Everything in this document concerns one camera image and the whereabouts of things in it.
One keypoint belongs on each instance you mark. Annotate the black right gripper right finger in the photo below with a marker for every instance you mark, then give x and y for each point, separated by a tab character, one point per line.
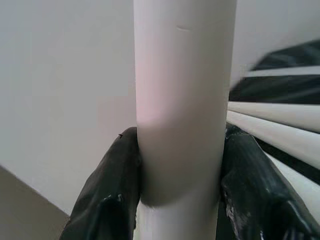
255	200

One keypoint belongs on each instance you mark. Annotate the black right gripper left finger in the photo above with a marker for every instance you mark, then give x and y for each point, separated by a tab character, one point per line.
107	200

